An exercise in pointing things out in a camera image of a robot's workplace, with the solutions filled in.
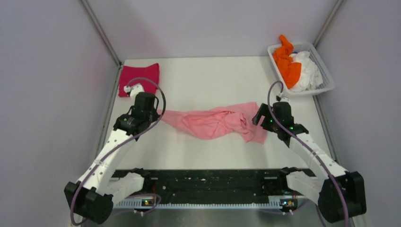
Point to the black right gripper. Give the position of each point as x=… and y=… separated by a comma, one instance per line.
x=265, y=111

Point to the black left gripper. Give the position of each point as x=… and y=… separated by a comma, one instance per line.
x=155, y=114

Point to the pink t shirt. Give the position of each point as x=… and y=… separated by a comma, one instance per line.
x=218, y=122

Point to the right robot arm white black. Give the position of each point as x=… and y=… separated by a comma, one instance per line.
x=338, y=193

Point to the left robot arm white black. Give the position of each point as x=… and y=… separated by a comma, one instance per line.
x=92, y=197

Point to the orange t shirt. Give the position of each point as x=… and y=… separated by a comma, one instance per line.
x=289, y=70

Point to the white t shirt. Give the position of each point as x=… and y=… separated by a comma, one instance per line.
x=310, y=76

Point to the white plastic basket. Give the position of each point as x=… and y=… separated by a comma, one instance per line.
x=328, y=82

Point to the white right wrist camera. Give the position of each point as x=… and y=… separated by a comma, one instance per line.
x=282, y=99

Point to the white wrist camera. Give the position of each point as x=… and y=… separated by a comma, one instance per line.
x=133, y=90
x=282, y=99

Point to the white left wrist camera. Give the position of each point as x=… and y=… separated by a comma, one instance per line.
x=133, y=90

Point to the aluminium front rail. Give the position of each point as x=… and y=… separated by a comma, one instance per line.
x=275, y=203

